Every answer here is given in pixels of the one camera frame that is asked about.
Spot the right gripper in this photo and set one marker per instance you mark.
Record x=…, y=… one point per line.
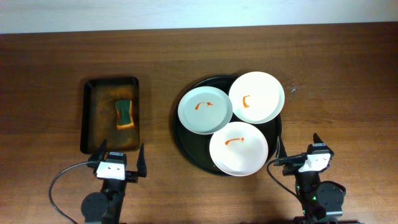
x=306, y=175

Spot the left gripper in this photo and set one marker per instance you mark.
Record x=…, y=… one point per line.
x=132, y=177

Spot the green and orange sponge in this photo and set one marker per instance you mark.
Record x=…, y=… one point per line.
x=124, y=114

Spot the white plate bottom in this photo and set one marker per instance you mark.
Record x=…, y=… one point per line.
x=238, y=149

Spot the white plate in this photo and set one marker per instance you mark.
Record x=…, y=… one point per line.
x=256, y=97
x=238, y=149

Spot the grey-white plate with sauce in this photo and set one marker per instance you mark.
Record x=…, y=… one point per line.
x=205, y=110

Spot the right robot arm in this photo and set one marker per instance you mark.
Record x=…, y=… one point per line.
x=321, y=201

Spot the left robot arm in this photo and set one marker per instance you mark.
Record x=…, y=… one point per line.
x=105, y=205

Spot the black rectangular tray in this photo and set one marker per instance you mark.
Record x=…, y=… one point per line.
x=99, y=114

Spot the black round tray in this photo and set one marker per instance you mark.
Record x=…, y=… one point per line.
x=195, y=147

